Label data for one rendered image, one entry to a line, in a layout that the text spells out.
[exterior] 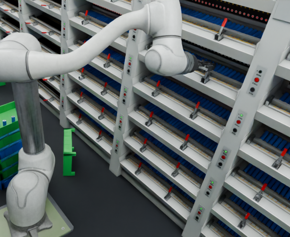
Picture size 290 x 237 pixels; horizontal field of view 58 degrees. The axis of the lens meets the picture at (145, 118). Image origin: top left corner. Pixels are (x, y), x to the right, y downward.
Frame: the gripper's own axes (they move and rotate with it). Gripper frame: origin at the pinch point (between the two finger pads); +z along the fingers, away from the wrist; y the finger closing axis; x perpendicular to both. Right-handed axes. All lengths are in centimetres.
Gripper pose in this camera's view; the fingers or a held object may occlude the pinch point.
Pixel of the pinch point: (209, 65)
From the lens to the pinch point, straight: 124.0
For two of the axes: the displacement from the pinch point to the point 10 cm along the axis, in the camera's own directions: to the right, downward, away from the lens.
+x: 3.0, -8.8, -3.8
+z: 6.5, -1.1, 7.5
